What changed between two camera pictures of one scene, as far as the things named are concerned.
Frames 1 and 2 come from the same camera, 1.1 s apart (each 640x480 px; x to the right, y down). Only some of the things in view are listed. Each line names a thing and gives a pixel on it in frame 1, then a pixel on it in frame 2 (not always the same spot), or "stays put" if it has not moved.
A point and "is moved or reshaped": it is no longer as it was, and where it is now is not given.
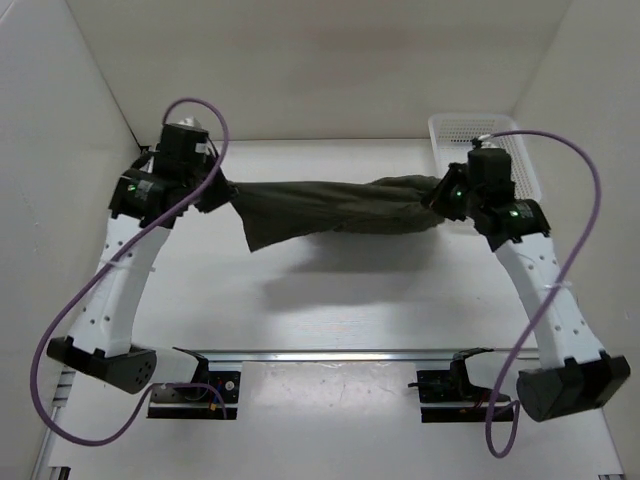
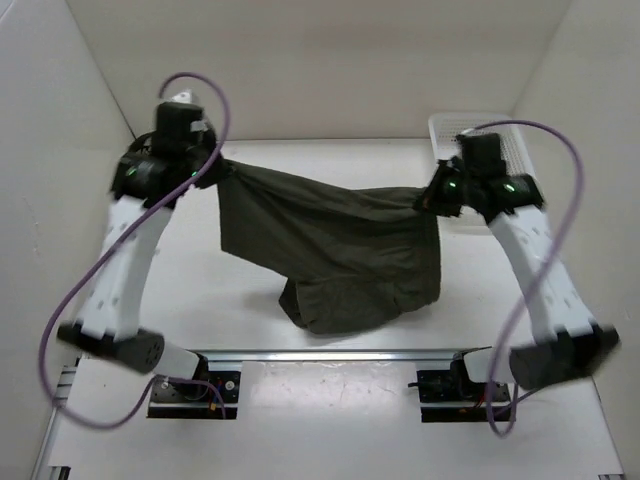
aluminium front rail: x=336 y=354 stays put
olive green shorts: x=269 y=213 is moved or reshaped
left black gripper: x=223 y=194 -> x=219 y=171
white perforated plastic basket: x=452 y=136 stays put
